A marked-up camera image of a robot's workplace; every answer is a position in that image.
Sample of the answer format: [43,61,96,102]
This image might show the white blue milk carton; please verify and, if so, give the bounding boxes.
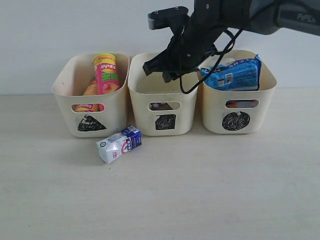
[96,125,142,164]

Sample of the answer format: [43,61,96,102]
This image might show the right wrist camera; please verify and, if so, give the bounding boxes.
[147,6,189,32]

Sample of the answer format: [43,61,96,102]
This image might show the cream bin triangle mark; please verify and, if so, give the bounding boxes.
[52,53,130,138]

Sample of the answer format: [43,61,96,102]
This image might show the cream bin circle mark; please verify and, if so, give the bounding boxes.
[198,50,277,134]

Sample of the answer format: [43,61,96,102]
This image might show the orange noodle packet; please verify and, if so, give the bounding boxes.
[225,100,238,109]

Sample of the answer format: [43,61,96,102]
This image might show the cream bin square mark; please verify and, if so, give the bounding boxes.
[127,52,198,136]

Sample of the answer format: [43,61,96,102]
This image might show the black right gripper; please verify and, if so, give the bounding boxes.
[142,14,225,83]

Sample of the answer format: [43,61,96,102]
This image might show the blue noodle packet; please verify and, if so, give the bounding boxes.
[198,54,262,92]

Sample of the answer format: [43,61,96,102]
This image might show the purple small box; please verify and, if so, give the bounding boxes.
[149,102,173,111]

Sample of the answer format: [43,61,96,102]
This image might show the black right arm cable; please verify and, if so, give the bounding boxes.
[174,0,301,95]

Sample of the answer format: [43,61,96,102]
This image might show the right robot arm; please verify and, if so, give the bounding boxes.
[142,0,320,83]

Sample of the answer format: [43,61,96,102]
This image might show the yellow Lays chips can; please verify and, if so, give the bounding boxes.
[74,78,100,113]

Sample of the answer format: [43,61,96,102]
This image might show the pink Lays chips can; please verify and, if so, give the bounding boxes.
[93,53,121,95]

